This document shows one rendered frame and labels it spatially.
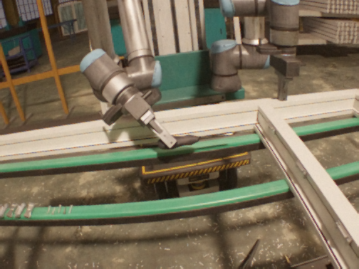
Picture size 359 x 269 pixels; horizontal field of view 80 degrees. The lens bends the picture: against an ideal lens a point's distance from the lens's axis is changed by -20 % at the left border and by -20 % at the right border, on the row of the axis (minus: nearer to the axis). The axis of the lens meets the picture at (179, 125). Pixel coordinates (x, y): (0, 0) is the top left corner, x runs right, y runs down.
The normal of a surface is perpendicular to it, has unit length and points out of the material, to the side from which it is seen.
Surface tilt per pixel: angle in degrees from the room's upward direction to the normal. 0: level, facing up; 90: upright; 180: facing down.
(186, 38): 90
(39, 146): 90
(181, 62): 90
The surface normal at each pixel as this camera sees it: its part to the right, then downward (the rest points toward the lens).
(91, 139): 0.09, 0.49
